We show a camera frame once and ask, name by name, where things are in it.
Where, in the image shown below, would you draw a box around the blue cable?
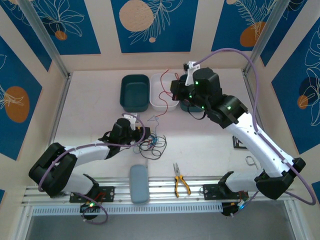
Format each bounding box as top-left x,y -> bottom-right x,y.
146,115 -> 161,141
133,134 -> 161,155

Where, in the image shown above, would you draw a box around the black cable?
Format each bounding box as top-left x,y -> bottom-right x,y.
138,134 -> 168,160
139,136 -> 164,156

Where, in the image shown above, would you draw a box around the red cable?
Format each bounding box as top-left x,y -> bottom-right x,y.
141,68 -> 180,149

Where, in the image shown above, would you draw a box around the teal plastic bin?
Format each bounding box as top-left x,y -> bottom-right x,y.
120,73 -> 151,113
179,74 -> 207,113

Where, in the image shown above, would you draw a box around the white plastic bin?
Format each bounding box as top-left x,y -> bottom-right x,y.
149,72 -> 180,113

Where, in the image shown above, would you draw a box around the grey glasses case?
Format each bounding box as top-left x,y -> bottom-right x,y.
129,164 -> 150,205

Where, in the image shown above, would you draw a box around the black card package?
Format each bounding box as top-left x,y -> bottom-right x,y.
232,135 -> 248,150

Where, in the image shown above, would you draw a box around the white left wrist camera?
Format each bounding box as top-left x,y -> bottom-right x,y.
121,112 -> 140,131

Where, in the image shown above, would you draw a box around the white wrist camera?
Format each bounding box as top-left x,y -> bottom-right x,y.
121,112 -> 140,131
183,60 -> 201,87

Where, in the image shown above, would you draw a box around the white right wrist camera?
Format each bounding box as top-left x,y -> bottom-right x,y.
183,60 -> 201,87

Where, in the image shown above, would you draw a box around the aluminium table edge rail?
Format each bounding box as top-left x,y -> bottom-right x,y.
41,72 -> 73,176
242,69 -> 262,126

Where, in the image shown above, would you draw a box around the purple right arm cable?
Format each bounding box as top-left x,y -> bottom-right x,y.
196,48 -> 316,219

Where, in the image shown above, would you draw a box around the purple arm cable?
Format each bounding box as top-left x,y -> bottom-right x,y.
196,48 -> 316,219
37,113 -> 146,225

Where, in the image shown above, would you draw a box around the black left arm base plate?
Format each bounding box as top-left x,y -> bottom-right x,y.
69,185 -> 116,204

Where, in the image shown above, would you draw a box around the yellow handled pliers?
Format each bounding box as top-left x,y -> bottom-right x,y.
172,162 -> 192,199

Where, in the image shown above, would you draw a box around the aluminium mounting rail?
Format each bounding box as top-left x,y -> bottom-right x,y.
21,175 -> 300,206

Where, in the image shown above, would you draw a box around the aluminium frame post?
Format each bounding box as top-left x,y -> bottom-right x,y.
242,0 -> 286,76
17,0 -> 72,79

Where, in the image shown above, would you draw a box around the blue floral wall panel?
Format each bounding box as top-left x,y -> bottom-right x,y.
0,0 -> 53,73
0,34 -> 43,161
271,17 -> 320,156
110,0 -> 200,54
259,0 -> 320,68
211,0 -> 285,53
27,0 -> 102,56

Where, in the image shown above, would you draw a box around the white slotted cable duct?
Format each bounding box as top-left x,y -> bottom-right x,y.
31,202 -> 224,217

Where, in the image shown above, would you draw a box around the silver wire hook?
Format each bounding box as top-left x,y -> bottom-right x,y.
245,155 -> 261,168

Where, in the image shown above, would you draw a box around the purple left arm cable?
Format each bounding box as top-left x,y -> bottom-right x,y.
37,113 -> 146,225

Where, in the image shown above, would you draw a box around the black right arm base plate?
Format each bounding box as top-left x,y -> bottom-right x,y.
202,183 -> 250,201

